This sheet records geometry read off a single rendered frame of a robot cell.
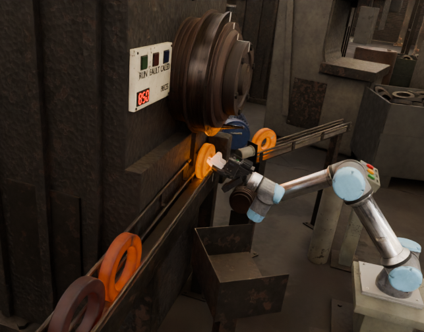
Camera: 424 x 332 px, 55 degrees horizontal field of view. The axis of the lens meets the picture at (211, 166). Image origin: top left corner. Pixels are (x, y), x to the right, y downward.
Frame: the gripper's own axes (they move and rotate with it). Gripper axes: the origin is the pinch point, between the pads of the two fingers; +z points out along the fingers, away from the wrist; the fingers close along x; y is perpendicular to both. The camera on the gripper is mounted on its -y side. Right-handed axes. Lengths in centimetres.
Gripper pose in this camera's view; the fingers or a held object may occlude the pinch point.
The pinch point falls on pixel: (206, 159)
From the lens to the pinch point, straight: 173.2
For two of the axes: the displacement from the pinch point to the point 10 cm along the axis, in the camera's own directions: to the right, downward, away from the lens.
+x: -3.0, 3.5, -8.8
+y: 3.9, -8.0, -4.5
